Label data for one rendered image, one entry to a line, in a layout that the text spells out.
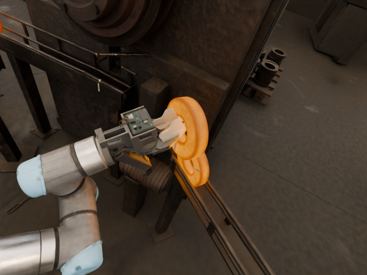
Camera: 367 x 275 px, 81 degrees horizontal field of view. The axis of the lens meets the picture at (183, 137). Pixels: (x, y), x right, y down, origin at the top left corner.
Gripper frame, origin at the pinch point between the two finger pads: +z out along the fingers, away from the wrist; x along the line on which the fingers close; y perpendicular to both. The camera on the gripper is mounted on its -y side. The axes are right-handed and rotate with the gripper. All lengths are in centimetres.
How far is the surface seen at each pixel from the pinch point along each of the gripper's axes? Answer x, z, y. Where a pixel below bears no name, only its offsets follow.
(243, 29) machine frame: 20.7, 30.5, 5.4
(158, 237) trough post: -3, -19, -90
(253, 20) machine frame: 19.5, 32.2, 8.4
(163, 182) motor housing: 5.3, -7.6, -40.6
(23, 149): 80, -75, -75
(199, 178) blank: -6.6, 1.2, -20.9
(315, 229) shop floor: -43, 79, -116
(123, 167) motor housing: 18.5, -19.8, -39.3
